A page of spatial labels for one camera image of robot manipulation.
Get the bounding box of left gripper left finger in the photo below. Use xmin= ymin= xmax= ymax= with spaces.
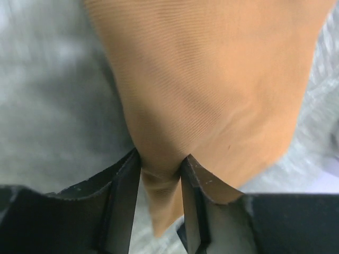
xmin=1 ymin=150 xmax=140 ymax=254

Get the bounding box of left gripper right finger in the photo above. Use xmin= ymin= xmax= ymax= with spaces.
xmin=180 ymin=156 xmax=338 ymax=253

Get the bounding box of tan ribbed tank top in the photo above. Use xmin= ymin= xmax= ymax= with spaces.
xmin=84 ymin=1 xmax=335 ymax=237

